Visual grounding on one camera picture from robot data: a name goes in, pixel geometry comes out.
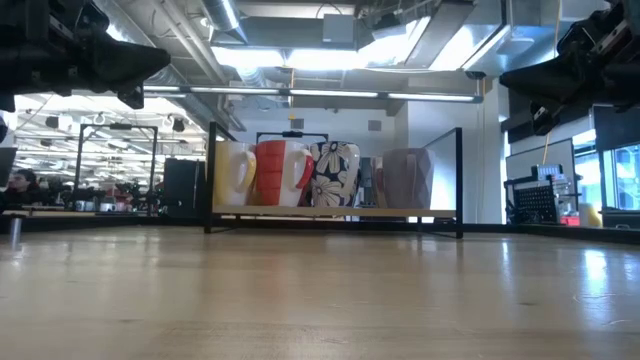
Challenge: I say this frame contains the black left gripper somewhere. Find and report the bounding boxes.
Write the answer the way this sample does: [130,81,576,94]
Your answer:
[0,0,172,114]

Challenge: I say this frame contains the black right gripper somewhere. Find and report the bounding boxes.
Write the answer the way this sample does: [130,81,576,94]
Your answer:
[499,0,640,135]

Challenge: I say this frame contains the yellow mug white outside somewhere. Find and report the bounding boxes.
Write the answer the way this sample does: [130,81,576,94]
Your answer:
[213,140,258,208]

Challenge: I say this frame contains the mauve faceted mug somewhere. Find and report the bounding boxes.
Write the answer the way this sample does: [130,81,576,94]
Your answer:
[381,147,437,211]

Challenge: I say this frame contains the red mug white handle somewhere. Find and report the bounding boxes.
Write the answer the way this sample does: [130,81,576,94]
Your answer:
[254,139,316,208]

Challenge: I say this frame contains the blue white floral mug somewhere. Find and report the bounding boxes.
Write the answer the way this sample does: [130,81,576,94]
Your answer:
[309,140,362,209]

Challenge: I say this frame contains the white partition panel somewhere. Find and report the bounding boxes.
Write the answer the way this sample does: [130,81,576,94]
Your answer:
[504,138,577,180]

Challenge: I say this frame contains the black perforated rack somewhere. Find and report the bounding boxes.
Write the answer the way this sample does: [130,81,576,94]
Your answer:
[503,164,574,225]

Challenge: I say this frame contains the black cabinet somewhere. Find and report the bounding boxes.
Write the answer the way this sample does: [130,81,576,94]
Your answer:
[163,157,209,220]

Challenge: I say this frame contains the yellow container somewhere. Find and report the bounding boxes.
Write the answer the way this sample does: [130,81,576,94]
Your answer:
[578,202,604,229]

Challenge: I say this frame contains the person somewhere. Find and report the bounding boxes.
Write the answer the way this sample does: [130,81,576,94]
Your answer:
[2,168,46,206]

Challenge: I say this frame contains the long LED light bar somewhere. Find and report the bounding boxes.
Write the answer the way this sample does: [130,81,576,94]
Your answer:
[142,82,485,105]

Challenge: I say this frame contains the grey ceiling box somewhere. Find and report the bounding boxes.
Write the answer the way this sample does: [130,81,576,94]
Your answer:
[322,13,357,45]

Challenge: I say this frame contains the black rig frame stand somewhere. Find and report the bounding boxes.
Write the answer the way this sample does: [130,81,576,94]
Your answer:
[255,130,330,151]
[74,122,159,216]

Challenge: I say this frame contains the large rectangular air duct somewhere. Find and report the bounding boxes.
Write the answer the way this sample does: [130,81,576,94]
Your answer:
[462,0,612,80]

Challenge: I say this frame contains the round silver air duct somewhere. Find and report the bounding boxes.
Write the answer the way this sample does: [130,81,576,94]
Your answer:
[199,0,250,46]

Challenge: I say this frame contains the black table frame rails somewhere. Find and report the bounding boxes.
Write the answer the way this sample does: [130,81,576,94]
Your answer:
[0,212,640,246]

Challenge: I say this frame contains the grey metal post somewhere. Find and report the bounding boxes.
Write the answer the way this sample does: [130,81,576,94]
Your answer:
[8,214,24,250]

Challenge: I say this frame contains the black frame wooden shelf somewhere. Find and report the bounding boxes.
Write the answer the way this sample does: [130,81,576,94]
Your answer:
[202,121,464,240]

